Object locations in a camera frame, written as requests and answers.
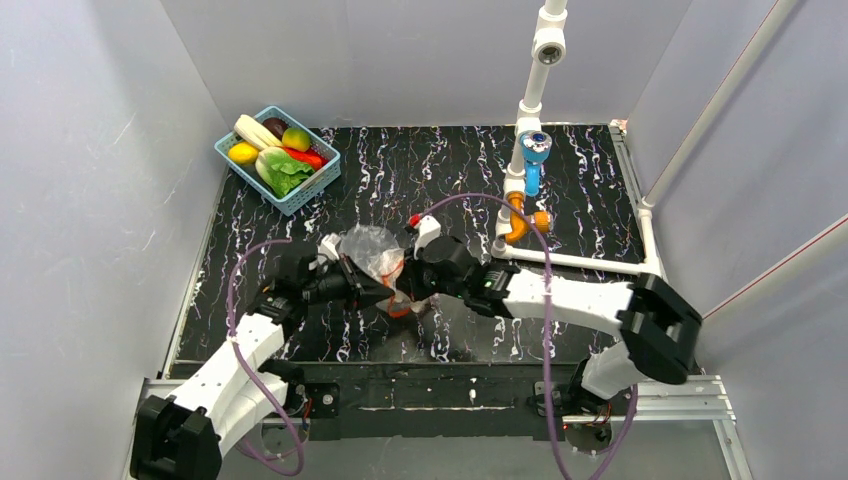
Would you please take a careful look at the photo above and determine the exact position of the green yellow mango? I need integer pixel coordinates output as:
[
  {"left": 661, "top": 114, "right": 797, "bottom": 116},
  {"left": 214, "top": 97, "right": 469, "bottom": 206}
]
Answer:
[{"left": 281, "top": 127, "right": 312, "bottom": 152}]

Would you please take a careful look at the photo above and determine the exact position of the blue pipe fitting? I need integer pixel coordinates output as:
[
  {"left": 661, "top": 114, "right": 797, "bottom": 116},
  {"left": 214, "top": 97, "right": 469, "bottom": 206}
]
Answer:
[{"left": 519, "top": 130, "right": 552, "bottom": 197}]

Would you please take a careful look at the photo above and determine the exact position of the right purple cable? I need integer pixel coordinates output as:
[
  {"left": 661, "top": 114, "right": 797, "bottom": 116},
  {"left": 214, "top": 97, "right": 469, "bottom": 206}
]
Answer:
[{"left": 413, "top": 193, "right": 641, "bottom": 480}]

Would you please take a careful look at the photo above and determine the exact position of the white pvc pipe frame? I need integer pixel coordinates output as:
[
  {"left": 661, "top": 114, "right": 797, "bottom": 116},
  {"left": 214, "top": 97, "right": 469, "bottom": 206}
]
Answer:
[{"left": 490, "top": 0, "right": 848, "bottom": 319}]

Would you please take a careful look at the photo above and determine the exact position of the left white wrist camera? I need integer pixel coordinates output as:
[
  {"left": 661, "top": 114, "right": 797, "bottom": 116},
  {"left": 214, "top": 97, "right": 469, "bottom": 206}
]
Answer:
[{"left": 316, "top": 233, "right": 341, "bottom": 267}]

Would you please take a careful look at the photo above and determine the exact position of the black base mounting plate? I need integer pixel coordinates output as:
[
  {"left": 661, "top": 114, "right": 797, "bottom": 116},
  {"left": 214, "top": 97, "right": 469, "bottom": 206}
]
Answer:
[{"left": 263, "top": 360, "right": 548, "bottom": 441}]

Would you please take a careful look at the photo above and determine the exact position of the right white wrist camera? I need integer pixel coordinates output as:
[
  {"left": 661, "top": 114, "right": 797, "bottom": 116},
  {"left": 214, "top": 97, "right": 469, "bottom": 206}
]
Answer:
[{"left": 408, "top": 214, "right": 441, "bottom": 259}]

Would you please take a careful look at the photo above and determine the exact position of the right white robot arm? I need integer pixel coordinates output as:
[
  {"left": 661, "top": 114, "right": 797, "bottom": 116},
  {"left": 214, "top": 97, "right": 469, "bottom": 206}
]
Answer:
[{"left": 396, "top": 236, "right": 702, "bottom": 403}]

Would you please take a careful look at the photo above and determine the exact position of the red chili pepper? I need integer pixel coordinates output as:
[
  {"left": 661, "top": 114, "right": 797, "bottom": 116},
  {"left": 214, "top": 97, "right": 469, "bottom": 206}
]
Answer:
[{"left": 283, "top": 147, "right": 327, "bottom": 171}]

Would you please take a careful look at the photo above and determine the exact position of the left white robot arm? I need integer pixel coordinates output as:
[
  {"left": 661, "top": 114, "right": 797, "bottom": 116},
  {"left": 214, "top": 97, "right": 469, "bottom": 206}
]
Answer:
[{"left": 128, "top": 246, "right": 394, "bottom": 479}]

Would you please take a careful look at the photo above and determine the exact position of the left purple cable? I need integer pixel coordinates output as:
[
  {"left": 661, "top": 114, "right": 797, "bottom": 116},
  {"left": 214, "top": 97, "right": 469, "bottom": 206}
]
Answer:
[{"left": 226, "top": 239, "right": 307, "bottom": 477}]

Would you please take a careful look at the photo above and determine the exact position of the aluminium rail frame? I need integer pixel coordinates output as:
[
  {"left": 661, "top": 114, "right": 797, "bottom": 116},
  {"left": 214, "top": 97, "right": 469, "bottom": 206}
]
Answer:
[{"left": 119, "top": 374, "right": 753, "bottom": 480}]

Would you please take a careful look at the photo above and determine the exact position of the orange pipe fitting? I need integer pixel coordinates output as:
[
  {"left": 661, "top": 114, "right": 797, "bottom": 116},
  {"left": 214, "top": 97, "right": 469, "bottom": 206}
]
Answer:
[{"left": 503, "top": 191, "right": 554, "bottom": 245}]

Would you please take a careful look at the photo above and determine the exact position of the purple cable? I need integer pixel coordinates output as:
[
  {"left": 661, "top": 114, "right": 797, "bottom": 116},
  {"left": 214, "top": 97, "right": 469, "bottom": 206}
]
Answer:
[
  {"left": 413, "top": 193, "right": 641, "bottom": 480},
  {"left": 226, "top": 239, "right": 307, "bottom": 477}
]

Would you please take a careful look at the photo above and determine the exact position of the green lettuce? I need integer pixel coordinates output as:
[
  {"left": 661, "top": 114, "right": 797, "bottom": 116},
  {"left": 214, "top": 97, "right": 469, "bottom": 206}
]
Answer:
[{"left": 254, "top": 147, "right": 315, "bottom": 199}]

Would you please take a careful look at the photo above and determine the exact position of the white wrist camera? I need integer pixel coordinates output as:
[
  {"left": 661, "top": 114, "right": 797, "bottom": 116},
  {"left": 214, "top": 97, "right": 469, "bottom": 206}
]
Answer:
[
  {"left": 408, "top": 214, "right": 441, "bottom": 259},
  {"left": 316, "top": 233, "right": 341, "bottom": 267}
]

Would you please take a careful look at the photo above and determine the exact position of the white bun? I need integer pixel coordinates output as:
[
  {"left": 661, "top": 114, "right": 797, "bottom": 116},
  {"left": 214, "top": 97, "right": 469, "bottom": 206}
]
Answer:
[{"left": 233, "top": 114, "right": 283, "bottom": 151}]

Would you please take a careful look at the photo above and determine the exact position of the dark purple fruit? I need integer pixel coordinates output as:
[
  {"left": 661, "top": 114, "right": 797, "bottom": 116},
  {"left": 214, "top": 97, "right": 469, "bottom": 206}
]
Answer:
[{"left": 262, "top": 117, "right": 289, "bottom": 140}]

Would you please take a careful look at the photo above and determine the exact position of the yellow lemon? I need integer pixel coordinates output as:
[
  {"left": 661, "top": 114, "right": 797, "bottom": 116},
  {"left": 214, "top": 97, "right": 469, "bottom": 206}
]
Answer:
[{"left": 227, "top": 141, "right": 260, "bottom": 165}]

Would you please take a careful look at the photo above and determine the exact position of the clear zip bag orange zipper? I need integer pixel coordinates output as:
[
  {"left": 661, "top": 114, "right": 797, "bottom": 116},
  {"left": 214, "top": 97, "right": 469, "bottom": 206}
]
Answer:
[{"left": 338, "top": 224, "right": 431, "bottom": 318}]

